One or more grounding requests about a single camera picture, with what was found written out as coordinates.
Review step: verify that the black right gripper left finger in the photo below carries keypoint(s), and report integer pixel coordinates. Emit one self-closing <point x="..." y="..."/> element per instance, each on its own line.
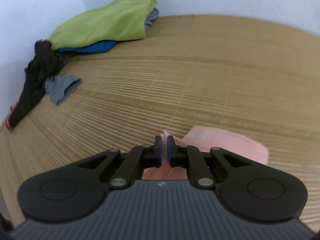
<point x="74" y="191"/>

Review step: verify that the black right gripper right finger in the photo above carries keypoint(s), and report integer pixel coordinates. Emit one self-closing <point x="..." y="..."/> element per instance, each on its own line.
<point x="248" y="189"/>

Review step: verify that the pink sheer fabric sheet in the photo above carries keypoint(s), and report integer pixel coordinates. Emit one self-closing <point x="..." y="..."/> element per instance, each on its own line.
<point x="204" y="138"/>

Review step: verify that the small grey cloth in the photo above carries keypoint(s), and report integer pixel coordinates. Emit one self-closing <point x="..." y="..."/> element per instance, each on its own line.
<point x="59" y="88"/>

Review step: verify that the black garment with pink trim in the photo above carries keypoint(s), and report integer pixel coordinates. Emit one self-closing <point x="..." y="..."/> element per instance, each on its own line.
<point x="45" y="64"/>

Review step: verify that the blue folded garment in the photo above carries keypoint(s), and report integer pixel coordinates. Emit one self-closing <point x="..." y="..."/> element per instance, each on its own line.
<point x="99" y="47"/>

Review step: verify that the green folded garment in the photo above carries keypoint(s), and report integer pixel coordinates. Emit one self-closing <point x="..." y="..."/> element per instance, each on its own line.
<point x="120" y="20"/>

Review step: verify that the grey folded garment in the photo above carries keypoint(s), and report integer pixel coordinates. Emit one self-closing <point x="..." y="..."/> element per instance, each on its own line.
<point x="151" y="18"/>

